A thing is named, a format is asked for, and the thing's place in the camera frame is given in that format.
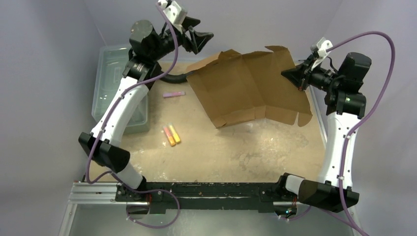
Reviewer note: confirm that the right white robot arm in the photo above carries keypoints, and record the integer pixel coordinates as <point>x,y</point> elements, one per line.
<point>332,191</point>

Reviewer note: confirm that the brown cardboard box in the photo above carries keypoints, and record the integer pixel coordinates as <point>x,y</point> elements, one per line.
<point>234,88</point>

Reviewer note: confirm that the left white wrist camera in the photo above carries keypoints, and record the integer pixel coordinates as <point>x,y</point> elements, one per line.
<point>173,10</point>

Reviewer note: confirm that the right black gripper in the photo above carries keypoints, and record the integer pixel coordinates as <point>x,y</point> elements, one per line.
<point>306,75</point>

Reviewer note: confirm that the clear plastic storage bin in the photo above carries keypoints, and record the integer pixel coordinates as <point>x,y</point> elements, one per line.
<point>111,63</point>

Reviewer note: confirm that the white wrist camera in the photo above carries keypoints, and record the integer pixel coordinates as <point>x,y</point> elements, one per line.
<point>320,48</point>
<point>173,10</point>

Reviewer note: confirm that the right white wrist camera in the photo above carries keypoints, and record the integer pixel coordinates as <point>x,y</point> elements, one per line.
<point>320,48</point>

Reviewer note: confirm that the yellow marker pen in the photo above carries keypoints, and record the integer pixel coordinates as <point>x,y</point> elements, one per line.
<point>174,134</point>

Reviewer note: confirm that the orange marker pen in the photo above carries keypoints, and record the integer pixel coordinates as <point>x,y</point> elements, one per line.
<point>169,136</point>

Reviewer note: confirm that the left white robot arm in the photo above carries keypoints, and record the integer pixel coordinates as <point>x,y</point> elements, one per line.
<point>102,144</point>

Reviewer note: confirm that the purple marker pen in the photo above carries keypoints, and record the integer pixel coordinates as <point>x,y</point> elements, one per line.
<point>173,94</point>

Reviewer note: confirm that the aluminium frame extrusion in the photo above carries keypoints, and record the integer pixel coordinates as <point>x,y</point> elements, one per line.
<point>100,193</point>

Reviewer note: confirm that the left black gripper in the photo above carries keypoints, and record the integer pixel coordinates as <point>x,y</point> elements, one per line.
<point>198,39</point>

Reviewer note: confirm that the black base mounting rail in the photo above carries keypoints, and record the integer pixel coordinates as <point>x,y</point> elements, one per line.
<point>158,197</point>

